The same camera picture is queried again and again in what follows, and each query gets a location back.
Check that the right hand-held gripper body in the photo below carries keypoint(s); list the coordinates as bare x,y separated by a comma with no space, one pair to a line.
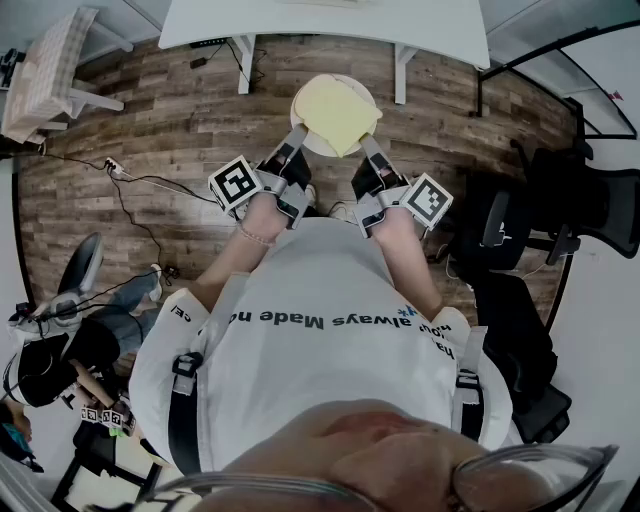
425,200

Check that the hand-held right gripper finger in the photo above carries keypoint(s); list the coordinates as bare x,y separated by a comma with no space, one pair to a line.
372,146

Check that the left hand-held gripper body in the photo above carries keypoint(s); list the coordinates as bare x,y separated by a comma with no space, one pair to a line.
280,175

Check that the white round plate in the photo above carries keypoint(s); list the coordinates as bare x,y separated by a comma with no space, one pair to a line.
317,142

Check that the pale yellow bread slice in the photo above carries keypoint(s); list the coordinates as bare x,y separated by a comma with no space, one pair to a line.
335,110

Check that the person's left forearm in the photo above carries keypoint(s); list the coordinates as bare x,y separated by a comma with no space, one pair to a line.
240,260

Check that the person's right forearm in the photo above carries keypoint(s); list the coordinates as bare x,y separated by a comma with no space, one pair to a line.
405,260

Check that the person's left white shoe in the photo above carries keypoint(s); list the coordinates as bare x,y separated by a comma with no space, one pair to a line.
312,195

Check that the person's white shoe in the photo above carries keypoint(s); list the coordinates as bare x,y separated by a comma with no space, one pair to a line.
312,195
342,210

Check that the person's right white shoe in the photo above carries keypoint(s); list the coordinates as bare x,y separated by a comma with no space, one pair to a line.
342,210

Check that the white table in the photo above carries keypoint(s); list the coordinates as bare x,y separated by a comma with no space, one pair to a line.
325,25

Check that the black power adapter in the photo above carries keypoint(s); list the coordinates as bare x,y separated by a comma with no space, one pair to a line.
171,274
199,63

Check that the black mesh office chair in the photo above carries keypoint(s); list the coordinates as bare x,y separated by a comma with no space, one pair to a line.
575,200

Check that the white power strip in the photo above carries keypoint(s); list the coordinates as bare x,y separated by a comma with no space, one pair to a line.
113,166

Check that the white printed t-shirt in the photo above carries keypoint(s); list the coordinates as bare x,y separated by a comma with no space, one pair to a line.
325,375

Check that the grey chair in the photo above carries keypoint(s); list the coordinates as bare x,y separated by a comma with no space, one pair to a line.
87,260

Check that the person's face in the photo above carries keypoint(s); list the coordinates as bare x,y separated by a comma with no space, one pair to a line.
375,450

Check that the checkered cloth chair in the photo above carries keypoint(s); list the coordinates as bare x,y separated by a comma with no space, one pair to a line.
45,75

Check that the black metal frame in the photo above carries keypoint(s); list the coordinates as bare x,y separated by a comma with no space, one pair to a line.
480,95

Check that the clear frame glasses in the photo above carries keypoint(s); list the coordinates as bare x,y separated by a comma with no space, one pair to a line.
575,470

